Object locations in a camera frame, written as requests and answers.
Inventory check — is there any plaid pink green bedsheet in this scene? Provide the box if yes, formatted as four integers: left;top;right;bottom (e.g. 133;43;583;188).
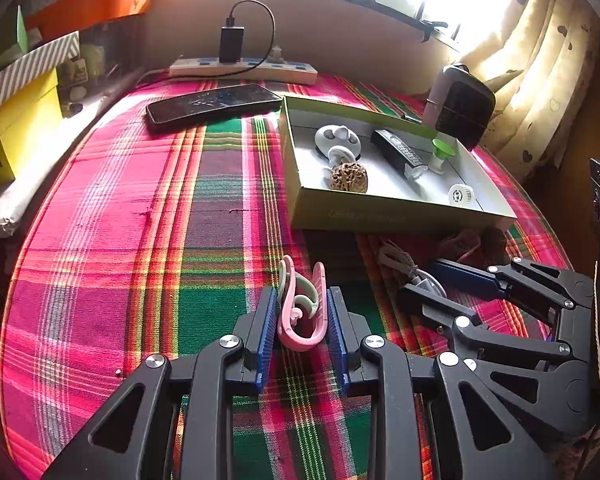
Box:
0;71;574;480

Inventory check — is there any white power strip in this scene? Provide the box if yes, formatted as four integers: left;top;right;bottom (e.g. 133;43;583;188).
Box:
168;58;318;84

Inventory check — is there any pink folding clip holder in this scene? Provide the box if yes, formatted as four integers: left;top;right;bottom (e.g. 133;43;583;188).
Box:
276;255;328;353

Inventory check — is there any cream patterned curtain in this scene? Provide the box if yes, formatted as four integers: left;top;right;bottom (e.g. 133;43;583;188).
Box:
460;0;598;182

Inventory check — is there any grey black portable heater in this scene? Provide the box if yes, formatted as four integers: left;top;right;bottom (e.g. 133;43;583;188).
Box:
422;64;496;151

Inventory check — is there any brown carved walnut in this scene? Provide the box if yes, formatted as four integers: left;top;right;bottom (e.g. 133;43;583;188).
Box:
329;162;368;194

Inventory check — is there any yellow box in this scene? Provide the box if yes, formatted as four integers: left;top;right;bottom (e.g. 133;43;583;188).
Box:
0;68;62;184

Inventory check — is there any black charger with cable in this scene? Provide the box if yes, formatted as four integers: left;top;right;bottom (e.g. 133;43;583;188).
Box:
169;0;277;80

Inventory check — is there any green mushroom shaped lamp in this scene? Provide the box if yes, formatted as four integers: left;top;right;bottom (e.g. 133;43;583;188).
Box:
428;138;456;174

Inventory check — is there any black smartphone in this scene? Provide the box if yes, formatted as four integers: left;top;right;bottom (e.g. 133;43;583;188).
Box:
146;84;283;131

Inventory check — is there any striped white box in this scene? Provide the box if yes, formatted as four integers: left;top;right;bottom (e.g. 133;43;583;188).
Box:
0;30;80;106

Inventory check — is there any white usb cable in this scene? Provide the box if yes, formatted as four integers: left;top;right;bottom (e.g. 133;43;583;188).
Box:
378;242;449;302

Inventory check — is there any green box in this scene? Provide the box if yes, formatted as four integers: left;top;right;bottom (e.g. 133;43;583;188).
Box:
0;3;29;70

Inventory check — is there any white plug adapter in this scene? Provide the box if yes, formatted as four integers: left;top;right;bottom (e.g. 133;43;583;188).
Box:
268;46;285;64

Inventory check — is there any small white cylindrical jar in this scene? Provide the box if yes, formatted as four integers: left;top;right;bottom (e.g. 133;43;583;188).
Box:
448;183;476;207

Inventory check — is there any orange tray shelf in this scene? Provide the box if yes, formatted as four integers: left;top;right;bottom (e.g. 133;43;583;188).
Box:
24;0;151;41

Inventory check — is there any black perforated speaker device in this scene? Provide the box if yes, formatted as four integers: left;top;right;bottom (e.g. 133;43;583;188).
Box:
370;129;428;180

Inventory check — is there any small white mushroom object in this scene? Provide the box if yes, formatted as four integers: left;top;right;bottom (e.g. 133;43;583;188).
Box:
327;145;355;170

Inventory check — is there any white round earbud case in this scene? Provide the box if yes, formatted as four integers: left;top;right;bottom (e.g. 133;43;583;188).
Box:
314;125;362;160

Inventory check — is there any green grey cardboard box tray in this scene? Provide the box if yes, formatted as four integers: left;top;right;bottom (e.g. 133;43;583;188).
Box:
279;96;517;233

